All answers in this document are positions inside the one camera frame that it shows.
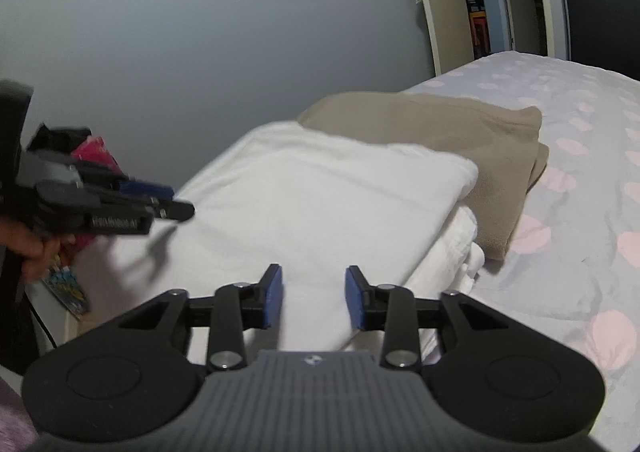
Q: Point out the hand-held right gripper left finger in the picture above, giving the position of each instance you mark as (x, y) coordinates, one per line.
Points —
(272, 296)

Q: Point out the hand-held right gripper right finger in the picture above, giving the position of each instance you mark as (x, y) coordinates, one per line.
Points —
(356, 299)

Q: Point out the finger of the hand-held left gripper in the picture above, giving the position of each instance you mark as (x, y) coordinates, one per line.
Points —
(147, 189)
(175, 209)

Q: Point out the white t-shirt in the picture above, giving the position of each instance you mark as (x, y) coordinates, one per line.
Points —
(310, 197)

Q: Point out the person's left hand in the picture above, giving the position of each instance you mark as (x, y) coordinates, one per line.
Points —
(30, 244)

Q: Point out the black upright panel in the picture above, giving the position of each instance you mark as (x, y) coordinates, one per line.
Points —
(12, 132)

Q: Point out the colourful printed packet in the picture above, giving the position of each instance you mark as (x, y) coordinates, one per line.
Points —
(67, 289)

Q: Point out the white textured towel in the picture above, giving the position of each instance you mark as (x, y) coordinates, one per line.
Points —
(450, 252)

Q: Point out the folded tan fleece blanket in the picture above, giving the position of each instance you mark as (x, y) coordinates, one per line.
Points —
(450, 132)

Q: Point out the person's purple garment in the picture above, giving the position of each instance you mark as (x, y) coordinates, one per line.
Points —
(12, 412)

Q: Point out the bed with pink-dotted sheet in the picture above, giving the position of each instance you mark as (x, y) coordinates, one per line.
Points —
(575, 232)

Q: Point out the cream door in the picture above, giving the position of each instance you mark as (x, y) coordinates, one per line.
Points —
(440, 22)

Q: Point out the black wardrobe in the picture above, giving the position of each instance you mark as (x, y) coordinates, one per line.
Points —
(600, 17)

